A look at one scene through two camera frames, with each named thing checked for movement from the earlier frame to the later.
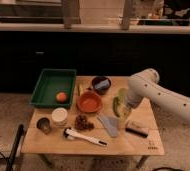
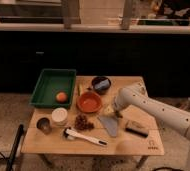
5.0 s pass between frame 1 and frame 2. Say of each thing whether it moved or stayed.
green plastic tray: stayed
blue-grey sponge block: stayed
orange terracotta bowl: stayed
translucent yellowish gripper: moved
